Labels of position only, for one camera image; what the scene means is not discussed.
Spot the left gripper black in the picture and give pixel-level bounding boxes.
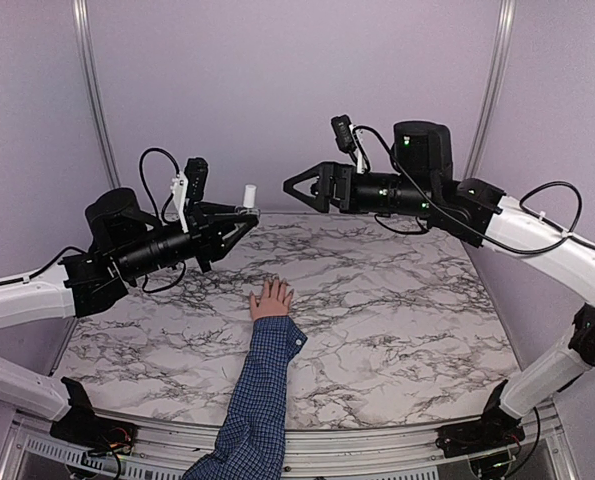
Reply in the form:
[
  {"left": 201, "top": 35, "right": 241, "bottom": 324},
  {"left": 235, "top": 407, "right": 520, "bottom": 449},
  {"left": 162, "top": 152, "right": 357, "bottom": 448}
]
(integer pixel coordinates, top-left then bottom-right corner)
[{"left": 116, "top": 201, "right": 257, "bottom": 281}]

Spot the clear nail polish bottle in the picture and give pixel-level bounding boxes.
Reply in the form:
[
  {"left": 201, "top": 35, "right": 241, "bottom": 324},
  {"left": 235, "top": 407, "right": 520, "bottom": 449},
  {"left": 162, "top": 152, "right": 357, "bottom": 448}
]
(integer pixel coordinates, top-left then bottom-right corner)
[{"left": 235, "top": 206, "right": 260, "bottom": 218}]

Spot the blue checked shirt forearm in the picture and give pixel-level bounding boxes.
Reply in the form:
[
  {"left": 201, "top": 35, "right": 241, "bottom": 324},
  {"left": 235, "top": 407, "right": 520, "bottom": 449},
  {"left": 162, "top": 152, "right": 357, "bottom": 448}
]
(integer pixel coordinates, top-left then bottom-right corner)
[{"left": 183, "top": 316, "right": 307, "bottom": 479}]

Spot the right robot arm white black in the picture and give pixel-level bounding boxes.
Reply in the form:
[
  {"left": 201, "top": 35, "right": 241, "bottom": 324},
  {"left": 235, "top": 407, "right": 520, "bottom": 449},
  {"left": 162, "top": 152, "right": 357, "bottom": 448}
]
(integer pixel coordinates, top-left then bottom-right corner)
[{"left": 283, "top": 116, "right": 595, "bottom": 457}]

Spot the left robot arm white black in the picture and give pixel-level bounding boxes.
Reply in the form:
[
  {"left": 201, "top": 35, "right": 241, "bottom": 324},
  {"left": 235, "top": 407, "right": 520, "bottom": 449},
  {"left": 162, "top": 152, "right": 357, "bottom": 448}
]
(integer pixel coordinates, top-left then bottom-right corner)
[{"left": 0, "top": 186, "right": 260, "bottom": 445}]

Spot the person's bare hand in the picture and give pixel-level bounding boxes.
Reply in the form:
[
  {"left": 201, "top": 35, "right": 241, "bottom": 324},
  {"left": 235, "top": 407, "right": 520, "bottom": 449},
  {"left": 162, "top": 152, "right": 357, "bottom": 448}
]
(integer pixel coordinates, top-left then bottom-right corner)
[{"left": 249, "top": 278, "right": 294, "bottom": 321}]

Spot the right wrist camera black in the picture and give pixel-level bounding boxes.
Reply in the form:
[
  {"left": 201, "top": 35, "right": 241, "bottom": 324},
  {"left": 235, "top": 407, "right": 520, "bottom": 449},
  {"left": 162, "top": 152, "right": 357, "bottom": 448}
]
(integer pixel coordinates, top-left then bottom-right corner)
[{"left": 330, "top": 114, "right": 371, "bottom": 174}]

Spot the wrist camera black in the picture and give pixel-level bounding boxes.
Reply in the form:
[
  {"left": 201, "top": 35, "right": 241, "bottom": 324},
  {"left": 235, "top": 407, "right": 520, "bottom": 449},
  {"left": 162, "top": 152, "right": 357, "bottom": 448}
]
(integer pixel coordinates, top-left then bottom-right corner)
[
  {"left": 168, "top": 157, "right": 211, "bottom": 234},
  {"left": 330, "top": 114, "right": 371, "bottom": 174}
]

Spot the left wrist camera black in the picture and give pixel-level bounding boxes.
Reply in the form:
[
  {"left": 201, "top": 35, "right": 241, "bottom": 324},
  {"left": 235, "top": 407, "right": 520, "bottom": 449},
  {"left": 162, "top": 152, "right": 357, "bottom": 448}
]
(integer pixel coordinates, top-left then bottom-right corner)
[{"left": 168, "top": 157, "right": 211, "bottom": 234}]

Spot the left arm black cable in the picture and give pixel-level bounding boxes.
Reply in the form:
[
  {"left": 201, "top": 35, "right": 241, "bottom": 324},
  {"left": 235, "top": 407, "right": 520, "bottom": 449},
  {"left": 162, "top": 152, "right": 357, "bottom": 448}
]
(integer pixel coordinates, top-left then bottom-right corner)
[{"left": 138, "top": 146, "right": 188, "bottom": 294}]

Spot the right aluminium corner post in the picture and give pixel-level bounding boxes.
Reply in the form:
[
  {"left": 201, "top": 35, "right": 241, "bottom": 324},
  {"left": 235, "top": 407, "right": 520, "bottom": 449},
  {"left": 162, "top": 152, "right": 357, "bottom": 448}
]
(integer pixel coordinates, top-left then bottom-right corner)
[{"left": 464, "top": 0, "right": 517, "bottom": 178}]

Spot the aluminium corner post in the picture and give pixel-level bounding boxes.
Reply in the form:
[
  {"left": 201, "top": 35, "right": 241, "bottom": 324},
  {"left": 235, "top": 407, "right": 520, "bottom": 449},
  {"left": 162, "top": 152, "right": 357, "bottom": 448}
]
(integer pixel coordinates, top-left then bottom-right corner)
[
  {"left": 72, "top": 0, "right": 121, "bottom": 188},
  {"left": 464, "top": 0, "right": 517, "bottom": 178}
]

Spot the left aluminium corner post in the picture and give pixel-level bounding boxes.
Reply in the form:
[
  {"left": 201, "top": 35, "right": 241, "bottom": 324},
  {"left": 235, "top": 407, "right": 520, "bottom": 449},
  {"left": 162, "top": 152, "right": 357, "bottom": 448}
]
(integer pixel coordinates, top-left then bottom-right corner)
[{"left": 72, "top": 0, "right": 121, "bottom": 188}]

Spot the aluminium front frame rail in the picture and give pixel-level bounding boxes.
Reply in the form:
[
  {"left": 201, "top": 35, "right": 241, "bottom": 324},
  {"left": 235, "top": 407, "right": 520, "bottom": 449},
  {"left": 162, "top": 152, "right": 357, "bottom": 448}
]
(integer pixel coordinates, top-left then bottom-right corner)
[{"left": 0, "top": 403, "right": 580, "bottom": 479}]

